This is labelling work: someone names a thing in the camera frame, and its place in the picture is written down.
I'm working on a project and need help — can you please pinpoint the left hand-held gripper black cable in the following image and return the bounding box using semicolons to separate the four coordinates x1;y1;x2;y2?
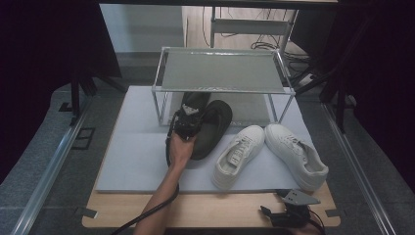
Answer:
111;128;180;235

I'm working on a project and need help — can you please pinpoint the white metal desk frame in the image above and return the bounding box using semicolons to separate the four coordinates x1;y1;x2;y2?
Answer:
209;6;300;53

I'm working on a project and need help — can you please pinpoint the white power strip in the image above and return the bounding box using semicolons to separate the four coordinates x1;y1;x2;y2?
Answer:
297;72;318;87

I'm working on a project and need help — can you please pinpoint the hand-held gripper black cable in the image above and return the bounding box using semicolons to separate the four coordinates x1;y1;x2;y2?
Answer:
306;209;327;235
111;128;180;235

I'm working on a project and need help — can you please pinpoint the right hand-held gripper black cable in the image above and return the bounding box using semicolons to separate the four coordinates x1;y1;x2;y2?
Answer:
306;209;327;235

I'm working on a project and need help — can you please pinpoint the black slipper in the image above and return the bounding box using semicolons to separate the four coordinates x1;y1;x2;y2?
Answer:
190;99;234;162
169;91;211;141

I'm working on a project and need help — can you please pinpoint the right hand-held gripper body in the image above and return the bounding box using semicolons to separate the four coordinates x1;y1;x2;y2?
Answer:
269;188;322;229

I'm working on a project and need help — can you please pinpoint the bundle of black floor cables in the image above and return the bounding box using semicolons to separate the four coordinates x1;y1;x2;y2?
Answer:
251;8;311;67

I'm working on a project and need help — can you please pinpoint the white sneaker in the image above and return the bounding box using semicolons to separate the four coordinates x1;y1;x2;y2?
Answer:
211;124;266;191
263;122;330;193

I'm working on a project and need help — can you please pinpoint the aluminium rail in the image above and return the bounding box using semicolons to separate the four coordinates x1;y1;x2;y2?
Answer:
10;97;94;235
321;102;398;235

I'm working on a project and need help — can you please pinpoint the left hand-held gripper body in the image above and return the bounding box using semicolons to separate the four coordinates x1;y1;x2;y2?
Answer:
168;103;204;141

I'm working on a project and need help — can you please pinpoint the person's right hand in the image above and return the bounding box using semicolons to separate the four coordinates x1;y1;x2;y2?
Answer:
287;224;324;235

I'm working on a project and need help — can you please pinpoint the black curtain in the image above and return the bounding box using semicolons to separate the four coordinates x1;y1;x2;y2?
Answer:
290;0;415;194
0;0;122;184

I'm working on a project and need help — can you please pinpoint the pale grey foam board mat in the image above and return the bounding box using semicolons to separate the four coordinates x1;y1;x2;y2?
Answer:
95;85;322;194

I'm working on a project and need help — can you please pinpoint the person's left hand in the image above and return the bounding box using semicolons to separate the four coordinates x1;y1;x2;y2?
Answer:
167;131;198;169

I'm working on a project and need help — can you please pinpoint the metal frame shoe rack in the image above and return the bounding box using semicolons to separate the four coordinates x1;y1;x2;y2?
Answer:
151;46;297;128

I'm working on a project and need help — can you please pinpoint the black metal stand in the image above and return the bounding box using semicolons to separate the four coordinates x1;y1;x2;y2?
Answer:
293;19;376;133
69;62;128;118

